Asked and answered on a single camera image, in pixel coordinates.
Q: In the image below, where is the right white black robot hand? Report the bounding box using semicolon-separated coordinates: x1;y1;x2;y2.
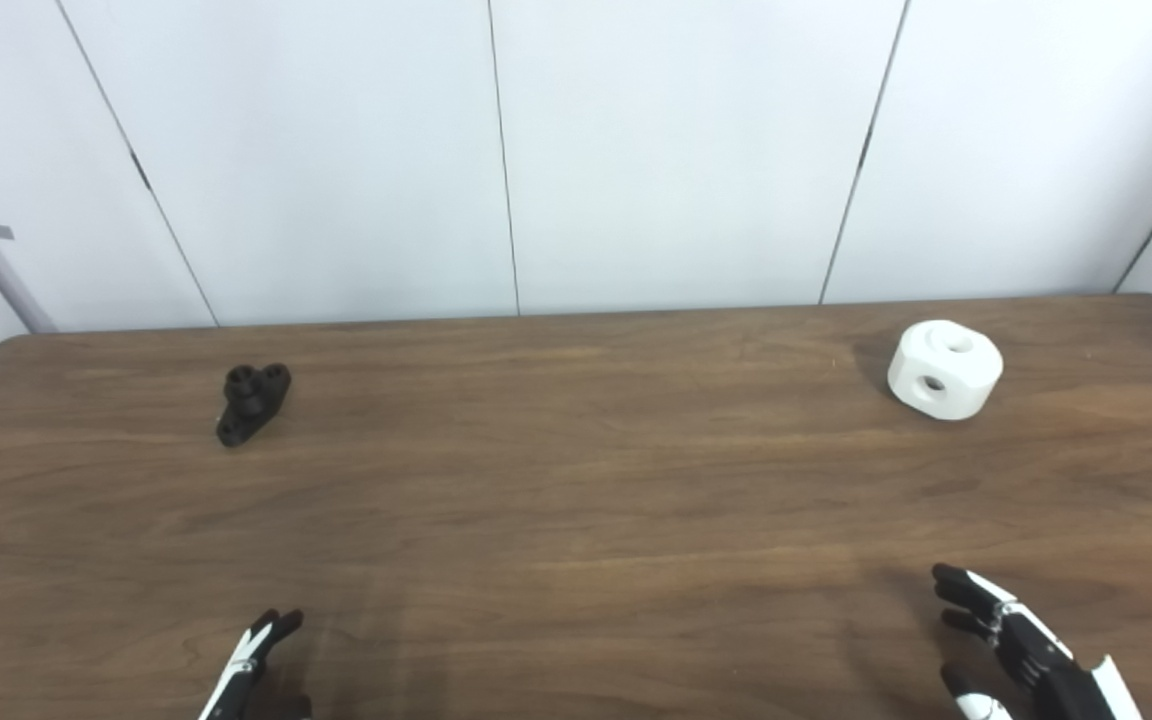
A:
931;563;1144;720

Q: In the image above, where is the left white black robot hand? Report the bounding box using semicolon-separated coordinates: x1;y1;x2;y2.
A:
198;608;313;720

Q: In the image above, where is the black plastic holder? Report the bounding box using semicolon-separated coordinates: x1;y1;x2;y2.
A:
215;362;293;448

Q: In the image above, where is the round white plastic piece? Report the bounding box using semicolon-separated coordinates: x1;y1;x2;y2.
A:
886;320;1005;422

